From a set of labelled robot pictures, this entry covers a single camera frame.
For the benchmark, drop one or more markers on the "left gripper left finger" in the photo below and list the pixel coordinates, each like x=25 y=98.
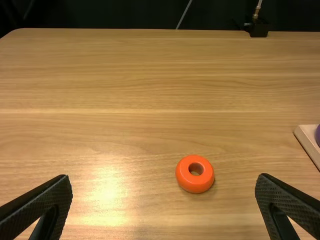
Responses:
x=32 y=210

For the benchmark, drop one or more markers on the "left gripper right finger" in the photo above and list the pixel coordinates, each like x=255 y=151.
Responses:
x=290 y=202

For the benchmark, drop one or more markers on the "wooden peg base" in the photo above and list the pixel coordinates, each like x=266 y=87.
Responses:
x=306 y=140

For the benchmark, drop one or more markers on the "black clamp stand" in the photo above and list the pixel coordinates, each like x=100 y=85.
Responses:
x=258 y=30

